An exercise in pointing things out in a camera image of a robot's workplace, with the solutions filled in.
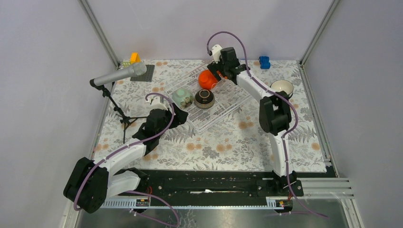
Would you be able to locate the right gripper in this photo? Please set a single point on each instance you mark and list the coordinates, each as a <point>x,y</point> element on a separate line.
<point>215,65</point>

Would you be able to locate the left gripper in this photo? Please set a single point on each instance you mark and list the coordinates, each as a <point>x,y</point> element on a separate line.
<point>180,117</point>

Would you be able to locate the orange bowl front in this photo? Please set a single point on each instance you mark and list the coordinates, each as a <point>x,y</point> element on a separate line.
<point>207,80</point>

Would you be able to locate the orange bowl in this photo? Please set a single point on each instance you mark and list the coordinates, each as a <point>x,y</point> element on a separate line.
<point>207,80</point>
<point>220,76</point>

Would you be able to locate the teal bowl white rim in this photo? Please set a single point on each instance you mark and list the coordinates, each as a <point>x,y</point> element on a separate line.
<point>283,85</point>

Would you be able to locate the white pink bowl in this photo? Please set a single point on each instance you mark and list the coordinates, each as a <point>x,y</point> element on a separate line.
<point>158,105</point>

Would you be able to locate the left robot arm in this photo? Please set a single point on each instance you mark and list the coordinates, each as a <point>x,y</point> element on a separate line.
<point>93,181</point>

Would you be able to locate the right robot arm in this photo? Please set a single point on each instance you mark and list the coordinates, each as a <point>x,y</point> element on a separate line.
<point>275,114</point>

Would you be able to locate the pale green floral bowl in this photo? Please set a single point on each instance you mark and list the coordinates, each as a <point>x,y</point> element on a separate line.
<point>182,97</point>

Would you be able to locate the black patterned bowl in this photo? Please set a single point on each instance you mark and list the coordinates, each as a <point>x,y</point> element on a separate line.
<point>204,99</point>

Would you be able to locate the blue toy block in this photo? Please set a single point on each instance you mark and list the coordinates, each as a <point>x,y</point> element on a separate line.
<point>264,62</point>

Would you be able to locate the floral tablecloth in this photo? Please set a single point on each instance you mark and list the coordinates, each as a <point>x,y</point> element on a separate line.
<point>235,143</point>

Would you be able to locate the dark grey baseplate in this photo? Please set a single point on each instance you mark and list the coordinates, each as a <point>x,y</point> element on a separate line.
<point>146,76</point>

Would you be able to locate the silver microphone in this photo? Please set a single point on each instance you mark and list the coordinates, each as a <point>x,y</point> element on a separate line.
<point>135,69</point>

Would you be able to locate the yellow toy block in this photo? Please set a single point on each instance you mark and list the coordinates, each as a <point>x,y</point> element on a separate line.
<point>135,58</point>

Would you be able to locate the green toy block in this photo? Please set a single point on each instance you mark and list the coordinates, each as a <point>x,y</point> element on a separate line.
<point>126,64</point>

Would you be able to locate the white wire dish rack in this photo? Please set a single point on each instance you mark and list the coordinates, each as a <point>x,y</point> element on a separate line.
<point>228,96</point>

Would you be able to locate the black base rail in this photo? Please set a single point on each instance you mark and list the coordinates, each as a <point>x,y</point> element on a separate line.
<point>216,188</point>

